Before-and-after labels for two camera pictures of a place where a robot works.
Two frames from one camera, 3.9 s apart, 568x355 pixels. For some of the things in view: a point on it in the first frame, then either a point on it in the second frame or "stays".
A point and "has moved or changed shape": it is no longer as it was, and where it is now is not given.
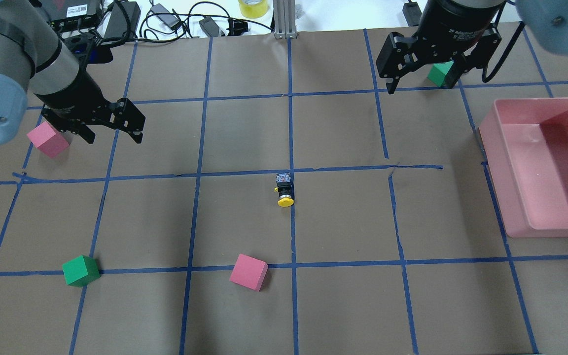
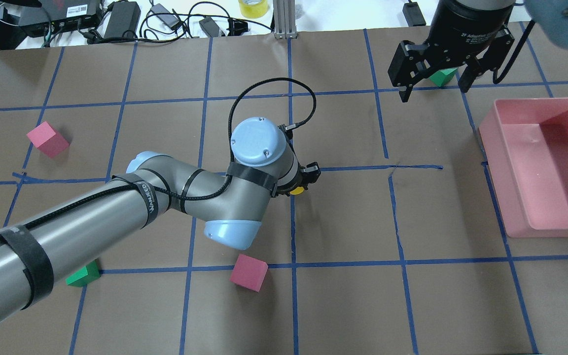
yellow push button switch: [284, 187] has moved or changed shape
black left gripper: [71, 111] → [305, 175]
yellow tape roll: [253, 9] stays
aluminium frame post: [284, 17] stays
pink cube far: [48, 140] stays
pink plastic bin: [544, 154] stays
